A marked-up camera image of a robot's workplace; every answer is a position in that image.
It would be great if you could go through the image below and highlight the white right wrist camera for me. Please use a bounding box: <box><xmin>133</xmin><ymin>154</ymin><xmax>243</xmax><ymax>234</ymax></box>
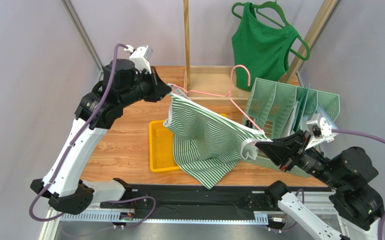
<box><xmin>306</xmin><ymin>113</ymin><xmax>335</xmax><ymax>150</ymax></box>

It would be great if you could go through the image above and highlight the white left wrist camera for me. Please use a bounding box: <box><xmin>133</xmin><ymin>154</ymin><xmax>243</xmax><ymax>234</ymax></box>
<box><xmin>124</xmin><ymin>45</ymin><xmax>153</xmax><ymax>74</ymax></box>

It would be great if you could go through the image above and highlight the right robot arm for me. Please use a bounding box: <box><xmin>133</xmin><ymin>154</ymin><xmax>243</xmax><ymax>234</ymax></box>
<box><xmin>255</xmin><ymin>126</ymin><xmax>385</xmax><ymax>240</ymax></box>

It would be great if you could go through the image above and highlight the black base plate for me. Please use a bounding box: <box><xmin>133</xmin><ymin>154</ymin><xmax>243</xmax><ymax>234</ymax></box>
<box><xmin>99</xmin><ymin>181</ymin><xmax>297</xmax><ymax>222</ymax></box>

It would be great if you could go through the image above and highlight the green white striped tank top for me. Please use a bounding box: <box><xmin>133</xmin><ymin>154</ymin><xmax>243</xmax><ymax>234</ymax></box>
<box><xmin>163</xmin><ymin>84</ymin><xmax>269</xmax><ymax>189</ymax></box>

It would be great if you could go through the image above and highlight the pink wire hanger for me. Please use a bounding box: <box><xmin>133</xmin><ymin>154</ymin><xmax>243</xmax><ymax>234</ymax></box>
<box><xmin>170</xmin><ymin>64</ymin><xmax>263</xmax><ymax>132</ymax></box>

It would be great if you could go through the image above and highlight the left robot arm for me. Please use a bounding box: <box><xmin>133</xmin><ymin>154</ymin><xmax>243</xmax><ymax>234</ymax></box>
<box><xmin>30</xmin><ymin>59</ymin><xmax>171</xmax><ymax>215</ymax></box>

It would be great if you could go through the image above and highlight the green velvet hanger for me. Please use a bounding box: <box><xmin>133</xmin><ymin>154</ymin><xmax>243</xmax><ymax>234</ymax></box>
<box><xmin>231</xmin><ymin>0</ymin><xmax>311</xmax><ymax>62</ymax></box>

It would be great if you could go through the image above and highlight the wooden clothes rack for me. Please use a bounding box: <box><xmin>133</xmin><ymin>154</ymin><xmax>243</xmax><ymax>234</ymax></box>
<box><xmin>183</xmin><ymin>0</ymin><xmax>340</xmax><ymax>106</ymax></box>

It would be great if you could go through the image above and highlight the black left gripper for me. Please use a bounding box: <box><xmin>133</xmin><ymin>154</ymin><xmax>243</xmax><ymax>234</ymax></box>
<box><xmin>118</xmin><ymin>65</ymin><xmax>170</xmax><ymax>107</ymax></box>

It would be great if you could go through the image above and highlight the yellow plastic tray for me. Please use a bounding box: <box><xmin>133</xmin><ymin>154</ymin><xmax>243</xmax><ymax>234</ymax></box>
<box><xmin>148</xmin><ymin>113</ymin><xmax>228</xmax><ymax>173</ymax></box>

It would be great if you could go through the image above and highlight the mint green file organizer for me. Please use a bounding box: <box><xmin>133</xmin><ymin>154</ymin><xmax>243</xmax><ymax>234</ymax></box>
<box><xmin>241</xmin><ymin>77</ymin><xmax>341</xmax><ymax>178</ymax></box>

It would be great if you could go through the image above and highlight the aluminium frame rail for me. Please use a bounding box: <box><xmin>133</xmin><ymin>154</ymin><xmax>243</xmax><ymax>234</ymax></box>
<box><xmin>39</xmin><ymin>0</ymin><xmax>103</xmax><ymax>240</ymax></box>

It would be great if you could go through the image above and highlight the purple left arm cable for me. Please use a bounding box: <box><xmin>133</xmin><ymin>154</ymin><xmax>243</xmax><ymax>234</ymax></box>
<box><xmin>28</xmin><ymin>43</ymin><xmax>133</xmax><ymax>222</ymax></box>

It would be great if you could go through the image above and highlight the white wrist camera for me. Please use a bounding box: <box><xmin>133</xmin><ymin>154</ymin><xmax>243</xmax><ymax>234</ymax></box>
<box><xmin>124</xmin><ymin>45</ymin><xmax>153</xmax><ymax>74</ymax></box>
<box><xmin>306</xmin><ymin>113</ymin><xmax>335</xmax><ymax>150</ymax></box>

